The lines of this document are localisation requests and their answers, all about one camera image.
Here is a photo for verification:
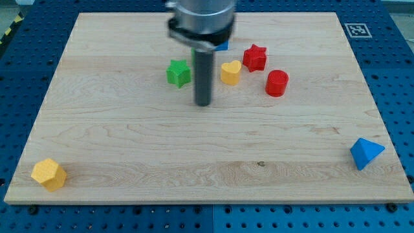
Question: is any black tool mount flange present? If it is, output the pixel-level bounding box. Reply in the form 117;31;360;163
167;17;234;50

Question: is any wooden board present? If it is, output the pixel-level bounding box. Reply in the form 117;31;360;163
5;12;413;205

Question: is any green star block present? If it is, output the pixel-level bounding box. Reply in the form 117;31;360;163
166;60;191;89

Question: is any red cylinder block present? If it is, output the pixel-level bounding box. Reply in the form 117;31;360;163
265;70;289;97

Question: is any blue triangle block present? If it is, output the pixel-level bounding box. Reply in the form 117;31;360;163
350;138;385;171

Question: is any yellow heart block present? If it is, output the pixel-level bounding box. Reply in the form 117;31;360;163
221;60;242;85

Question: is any yellow hexagon block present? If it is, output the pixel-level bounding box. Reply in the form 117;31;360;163
31;159;67;192

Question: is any red star block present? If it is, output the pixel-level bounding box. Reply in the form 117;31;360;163
243;44;267;72

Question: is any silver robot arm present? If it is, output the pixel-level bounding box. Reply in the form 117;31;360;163
165;0;237;106

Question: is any blue block behind rod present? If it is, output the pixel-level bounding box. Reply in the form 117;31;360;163
215;40;229;51

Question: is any white fiducial marker tag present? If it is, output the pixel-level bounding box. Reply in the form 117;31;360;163
345;23;372;38

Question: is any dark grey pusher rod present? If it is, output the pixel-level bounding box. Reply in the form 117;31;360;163
193;50;214;106

